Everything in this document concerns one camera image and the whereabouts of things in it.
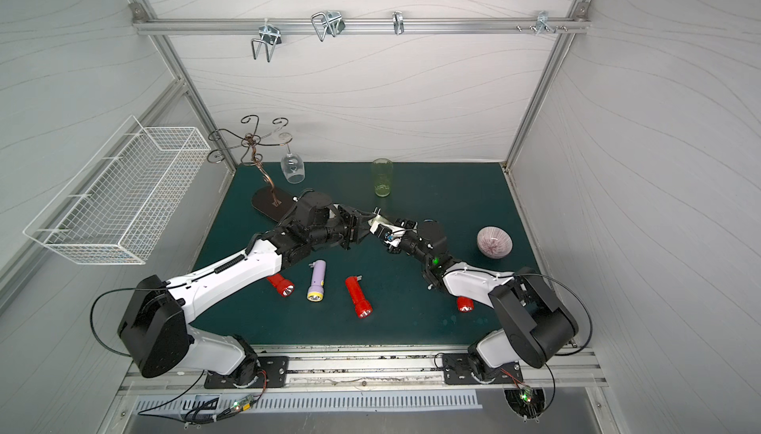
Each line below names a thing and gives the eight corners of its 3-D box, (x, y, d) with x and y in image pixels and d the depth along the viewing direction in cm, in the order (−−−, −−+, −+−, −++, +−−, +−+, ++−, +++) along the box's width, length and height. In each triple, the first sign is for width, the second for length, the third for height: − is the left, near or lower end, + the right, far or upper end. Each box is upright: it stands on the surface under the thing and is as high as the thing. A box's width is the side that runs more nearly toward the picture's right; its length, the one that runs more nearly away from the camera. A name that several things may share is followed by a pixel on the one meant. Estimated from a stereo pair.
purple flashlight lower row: (307, 302, 86) (306, 299, 84) (310, 264, 94) (309, 260, 92) (324, 301, 86) (322, 297, 84) (325, 262, 94) (324, 259, 92)
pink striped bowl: (478, 262, 95) (482, 254, 91) (472, 234, 102) (476, 226, 98) (511, 262, 95) (516, 254, 91) (502, 234, 102) (507, 226, 98)
